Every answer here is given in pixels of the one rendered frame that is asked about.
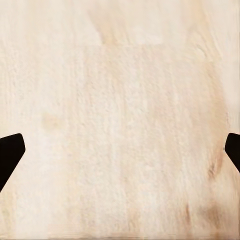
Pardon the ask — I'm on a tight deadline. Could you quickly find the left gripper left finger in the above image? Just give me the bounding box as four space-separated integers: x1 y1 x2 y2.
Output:
0 133 26 192

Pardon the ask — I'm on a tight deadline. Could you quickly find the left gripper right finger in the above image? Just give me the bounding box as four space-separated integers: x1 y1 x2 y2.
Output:
224 132 240 172

